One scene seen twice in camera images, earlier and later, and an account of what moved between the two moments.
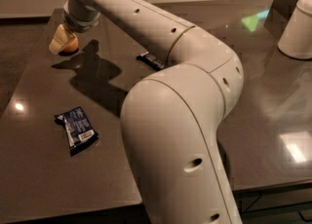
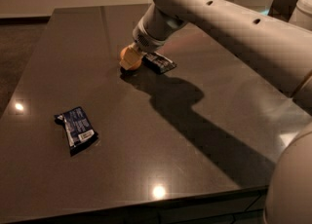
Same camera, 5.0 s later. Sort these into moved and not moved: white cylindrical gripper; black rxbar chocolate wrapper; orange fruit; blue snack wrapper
Moved: white cylindrical gripper; orange fruit
Not moved: black rxbar chocolate wrapper; blue snack wrapper
